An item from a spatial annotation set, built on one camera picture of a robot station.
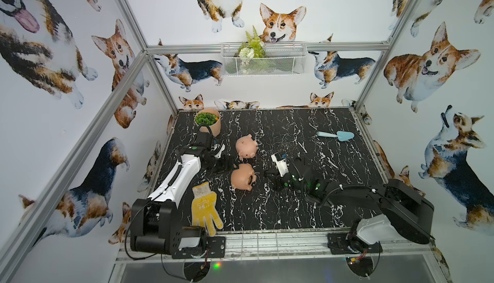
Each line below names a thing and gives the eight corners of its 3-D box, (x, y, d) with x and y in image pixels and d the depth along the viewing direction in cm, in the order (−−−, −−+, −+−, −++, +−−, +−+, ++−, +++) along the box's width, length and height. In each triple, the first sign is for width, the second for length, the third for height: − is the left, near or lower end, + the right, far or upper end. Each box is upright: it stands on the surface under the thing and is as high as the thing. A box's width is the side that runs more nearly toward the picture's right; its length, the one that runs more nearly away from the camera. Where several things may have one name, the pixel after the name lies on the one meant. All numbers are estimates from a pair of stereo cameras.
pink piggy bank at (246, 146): (243, 165, 99) (242, 156, 92) (235, 150, 104) (233, 140, 97) (260, 157, 102) (260, 147, 95) (251, 143, 108) (250, 133, 101)
